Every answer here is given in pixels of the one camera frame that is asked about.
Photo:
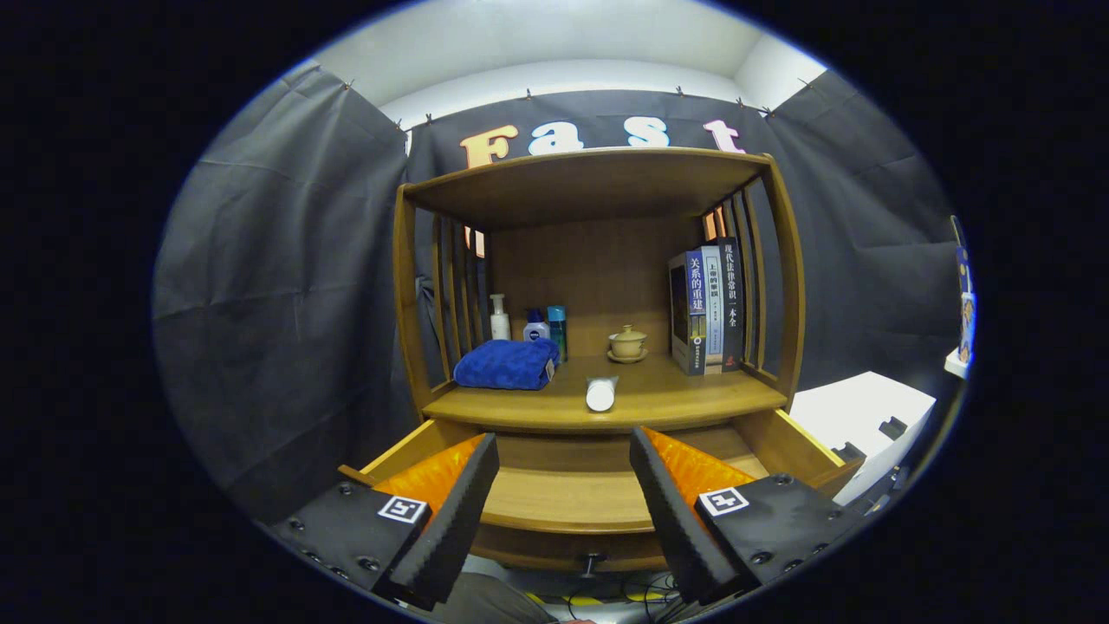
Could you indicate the white bottle with blue cap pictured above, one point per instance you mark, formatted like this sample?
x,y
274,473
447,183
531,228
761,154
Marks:
x,y
536,330

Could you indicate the person's grey trouser leg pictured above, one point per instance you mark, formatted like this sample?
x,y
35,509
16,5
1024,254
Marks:
x,y
494,602

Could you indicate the white pump bottle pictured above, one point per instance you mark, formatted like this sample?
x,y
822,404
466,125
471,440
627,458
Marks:
x,y
500,325

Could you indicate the white and green tube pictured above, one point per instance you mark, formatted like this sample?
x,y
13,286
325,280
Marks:
x,y
599,397

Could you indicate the beige lidded teacup with saucer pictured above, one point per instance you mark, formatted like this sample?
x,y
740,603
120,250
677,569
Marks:
x,y
627,344

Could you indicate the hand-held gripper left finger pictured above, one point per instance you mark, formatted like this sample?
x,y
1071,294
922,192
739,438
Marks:
x,y
455,520

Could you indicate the book with blue spine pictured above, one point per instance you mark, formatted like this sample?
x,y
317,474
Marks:
x,y
695,312

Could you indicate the white table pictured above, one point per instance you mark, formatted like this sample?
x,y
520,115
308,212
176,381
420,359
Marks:
x,y
853,403

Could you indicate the printed paper cup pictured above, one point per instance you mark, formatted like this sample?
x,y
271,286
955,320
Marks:
x,y
967,325

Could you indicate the book with pale spine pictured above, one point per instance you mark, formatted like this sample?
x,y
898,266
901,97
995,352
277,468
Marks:
x,y
712,312

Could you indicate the small white shelf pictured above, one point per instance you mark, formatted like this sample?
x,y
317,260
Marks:
x,y
956,364

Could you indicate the wooden countertop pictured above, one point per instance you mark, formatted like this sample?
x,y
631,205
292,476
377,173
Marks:
x,y
676,394

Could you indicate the small black block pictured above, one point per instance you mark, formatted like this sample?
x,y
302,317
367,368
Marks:
x,y
849,452
893,428

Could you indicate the wooden drawer with black knob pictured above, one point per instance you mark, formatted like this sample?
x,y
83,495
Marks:
x,y
563,498

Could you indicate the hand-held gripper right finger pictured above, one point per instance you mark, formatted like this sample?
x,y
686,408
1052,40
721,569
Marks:
x,y
671,511

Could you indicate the wooden cabinet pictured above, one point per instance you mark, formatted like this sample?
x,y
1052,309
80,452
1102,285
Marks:
x,y
589,260

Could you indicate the blue gift bag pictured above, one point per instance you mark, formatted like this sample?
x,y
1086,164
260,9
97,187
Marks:
x,y
962,260

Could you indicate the folded blue towel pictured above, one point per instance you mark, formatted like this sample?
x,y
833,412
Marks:
x,y
507,364

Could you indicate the teal bottle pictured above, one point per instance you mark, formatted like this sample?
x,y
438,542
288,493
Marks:
x,y
558,329

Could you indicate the book with black spine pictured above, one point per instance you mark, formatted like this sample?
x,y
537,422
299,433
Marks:
x,y
732,303

